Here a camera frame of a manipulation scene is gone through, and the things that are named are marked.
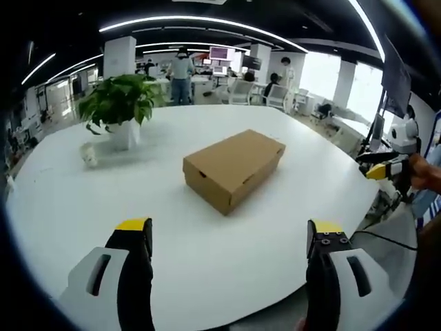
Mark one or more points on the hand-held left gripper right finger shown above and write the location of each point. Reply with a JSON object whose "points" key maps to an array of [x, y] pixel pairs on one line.
{"points": [[324, 276]]}

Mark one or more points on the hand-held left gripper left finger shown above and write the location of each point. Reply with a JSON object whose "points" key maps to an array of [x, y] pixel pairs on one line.
{"points": [[132, 276]]}

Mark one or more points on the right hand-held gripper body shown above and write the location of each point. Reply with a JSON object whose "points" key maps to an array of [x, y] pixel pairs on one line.
{"points": [[404, 136]]}

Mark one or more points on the brown cardboard shoe box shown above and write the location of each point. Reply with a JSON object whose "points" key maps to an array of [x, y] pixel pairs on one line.
{"points": [[234, 162]]}

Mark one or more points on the person's right hand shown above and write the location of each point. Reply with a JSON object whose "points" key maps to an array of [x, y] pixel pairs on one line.
{"points": [[425, 172]]}

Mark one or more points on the person's left hand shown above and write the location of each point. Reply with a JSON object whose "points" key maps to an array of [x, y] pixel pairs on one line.
{"points": [[301, 325]]}

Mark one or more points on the white office desk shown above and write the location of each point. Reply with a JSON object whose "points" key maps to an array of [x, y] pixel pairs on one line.
{"points": [[348, 122]]}

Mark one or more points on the large dark monitor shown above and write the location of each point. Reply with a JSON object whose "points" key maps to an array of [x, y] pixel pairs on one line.
{"points": [[396, 79]]}

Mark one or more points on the white office chair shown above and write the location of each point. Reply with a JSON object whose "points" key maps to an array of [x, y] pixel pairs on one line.
{"points": [[241, 92], [278, 96]]}

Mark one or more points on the potted green plant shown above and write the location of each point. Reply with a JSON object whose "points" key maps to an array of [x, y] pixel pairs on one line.
{"points": [[120, 100]]}

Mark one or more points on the bright computer monitor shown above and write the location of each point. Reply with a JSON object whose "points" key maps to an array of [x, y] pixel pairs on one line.
{"points": [[222, 54]]}

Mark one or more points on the long ceiling light strip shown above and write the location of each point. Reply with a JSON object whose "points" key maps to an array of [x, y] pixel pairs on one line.
{"points": [[206, 20]]}

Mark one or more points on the dark wall screen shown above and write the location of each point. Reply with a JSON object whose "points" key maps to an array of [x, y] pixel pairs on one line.
{"points": [[252, 62]]}

